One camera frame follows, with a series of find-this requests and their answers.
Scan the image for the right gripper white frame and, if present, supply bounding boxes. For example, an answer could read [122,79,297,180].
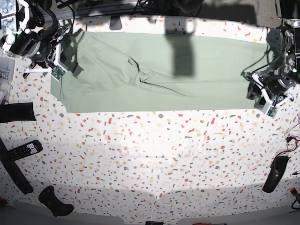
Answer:
[22,43,68,82]

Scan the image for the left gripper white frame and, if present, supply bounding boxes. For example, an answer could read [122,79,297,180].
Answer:
[242,71,294,118]

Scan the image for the green T-shirt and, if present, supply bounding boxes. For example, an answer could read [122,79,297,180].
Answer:
[51,31,274,113]

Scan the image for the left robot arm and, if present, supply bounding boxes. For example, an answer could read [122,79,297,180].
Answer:
[241,0,300,118]

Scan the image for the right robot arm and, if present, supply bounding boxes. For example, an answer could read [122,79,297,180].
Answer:
[0,0,73,81]

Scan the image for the black cylinder sleeve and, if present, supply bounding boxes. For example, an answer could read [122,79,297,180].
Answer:
[0,102,36,123]

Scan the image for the grey table clamp block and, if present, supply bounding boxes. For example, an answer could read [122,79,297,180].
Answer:
[109,15,122,30]

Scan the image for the black TV remote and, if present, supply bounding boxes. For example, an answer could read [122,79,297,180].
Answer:
[7,140,43,161]

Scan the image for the red connector plug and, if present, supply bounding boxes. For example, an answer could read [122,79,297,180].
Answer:
[290,187,298,195]

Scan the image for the long black bar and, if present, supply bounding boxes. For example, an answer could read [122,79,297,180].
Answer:
[0,140,33,195]

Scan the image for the red and black wires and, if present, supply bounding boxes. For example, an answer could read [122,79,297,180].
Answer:
[274,126,300,162]

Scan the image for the black handle right side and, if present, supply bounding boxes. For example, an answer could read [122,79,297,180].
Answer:
[262,156,290,193]

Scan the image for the black handle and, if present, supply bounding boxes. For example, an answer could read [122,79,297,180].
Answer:
[38,186,74,217]
[262,156,290,193]

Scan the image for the black handle bottom left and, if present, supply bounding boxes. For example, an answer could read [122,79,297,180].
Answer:
[38,186,74,217]

